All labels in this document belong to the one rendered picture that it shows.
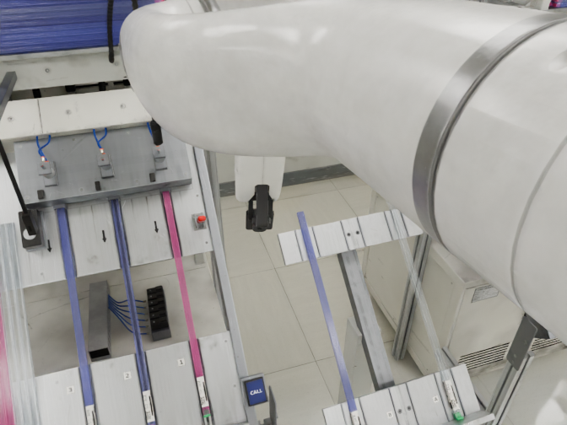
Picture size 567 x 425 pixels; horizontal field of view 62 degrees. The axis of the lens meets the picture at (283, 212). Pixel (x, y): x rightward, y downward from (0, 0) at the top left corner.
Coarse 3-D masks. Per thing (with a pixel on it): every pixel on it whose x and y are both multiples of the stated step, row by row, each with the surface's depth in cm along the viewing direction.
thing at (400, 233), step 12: (396, 216) 109; (396, 228) 109; (408, 252) 108; (408, 264) 107; (420, 288) 106; (420, 300) 105; (432, 324) 104; (432, 336) 103; (432, 348) 104; (444, 360) 103; (444, 372) 102
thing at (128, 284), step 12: (120, 216) 103; (120, 228) 102; (120, 240) 102; (120, 252) 101; (132, 288) 101; (132, 300) 100; (132, 312) 99; (132, 324) 99; (144, 360) 98; (144, 372) 97; (144, 384) 97
